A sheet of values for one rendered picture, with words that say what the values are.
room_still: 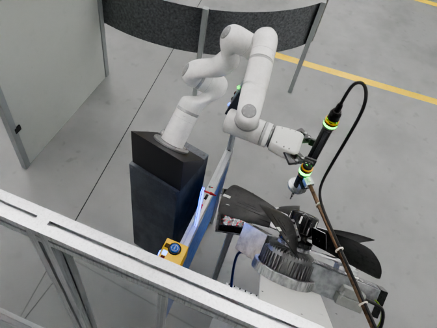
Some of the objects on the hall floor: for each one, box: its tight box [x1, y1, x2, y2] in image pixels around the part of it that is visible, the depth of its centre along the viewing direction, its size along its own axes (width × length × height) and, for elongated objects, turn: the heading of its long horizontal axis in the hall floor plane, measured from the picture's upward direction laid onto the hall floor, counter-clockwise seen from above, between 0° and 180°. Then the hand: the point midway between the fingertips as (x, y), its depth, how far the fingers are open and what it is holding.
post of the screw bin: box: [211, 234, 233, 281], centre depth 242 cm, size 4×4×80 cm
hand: (314, 153), depth 135 cm, fingers open, 8 cm apart
